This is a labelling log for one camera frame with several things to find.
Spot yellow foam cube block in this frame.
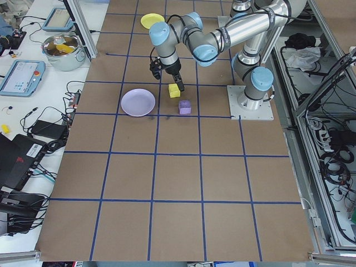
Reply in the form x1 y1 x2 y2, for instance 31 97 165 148
168 83 181 99

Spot purple foam cube block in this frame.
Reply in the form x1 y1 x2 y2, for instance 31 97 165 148
178 100 192 115

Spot light purple round plate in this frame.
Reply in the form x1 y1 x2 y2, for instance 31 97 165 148
121 88 156 117

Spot yellow round plate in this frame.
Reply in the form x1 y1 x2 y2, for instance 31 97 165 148
140 13 165 30

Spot power strip with red switches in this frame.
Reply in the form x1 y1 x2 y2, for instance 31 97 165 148
63 91 82 111

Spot stainless steel cooking pot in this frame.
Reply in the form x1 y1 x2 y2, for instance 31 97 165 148
41 32 86 72

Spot yellow curved object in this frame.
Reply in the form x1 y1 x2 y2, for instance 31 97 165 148
55 44 76 54

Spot glass pot lid with knob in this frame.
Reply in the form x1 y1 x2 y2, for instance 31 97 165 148
42 33 82 57

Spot blue grey teach pendant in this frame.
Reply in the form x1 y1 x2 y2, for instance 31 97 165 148
42 7 75 32
0 60 46 97

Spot crumpled white cloth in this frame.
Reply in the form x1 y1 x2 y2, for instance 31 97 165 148
287 46 323 72

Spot crumpled black cloth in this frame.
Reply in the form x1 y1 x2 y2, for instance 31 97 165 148
285 32 318 48

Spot black power brick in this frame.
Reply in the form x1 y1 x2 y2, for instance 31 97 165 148
30 120 67 139

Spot white power strip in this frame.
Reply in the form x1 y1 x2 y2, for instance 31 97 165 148
317 129 334 152

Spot small black board red parts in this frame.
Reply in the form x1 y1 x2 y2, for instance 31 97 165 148
11 29 28 48

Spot black box with white label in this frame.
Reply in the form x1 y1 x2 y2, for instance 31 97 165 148
0 133 47 192

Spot black flat docking device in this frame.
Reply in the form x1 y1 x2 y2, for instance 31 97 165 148
0 191 50 233

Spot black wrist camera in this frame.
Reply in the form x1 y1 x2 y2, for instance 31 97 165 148
149 57 163 80

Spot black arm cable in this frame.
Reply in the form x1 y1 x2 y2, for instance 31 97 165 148
149 14 201 67

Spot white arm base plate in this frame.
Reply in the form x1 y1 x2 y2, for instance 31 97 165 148
217 15 237 28
226 85 275 121

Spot aluminium profile post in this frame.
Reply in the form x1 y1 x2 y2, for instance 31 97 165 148
62 0 97 58

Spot V-shaped metal bar frame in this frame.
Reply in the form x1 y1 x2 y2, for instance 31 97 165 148
274 0 356 255

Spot aluminium table edge rail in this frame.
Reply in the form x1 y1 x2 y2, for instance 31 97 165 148
307 251 356 264
0 250 42 264

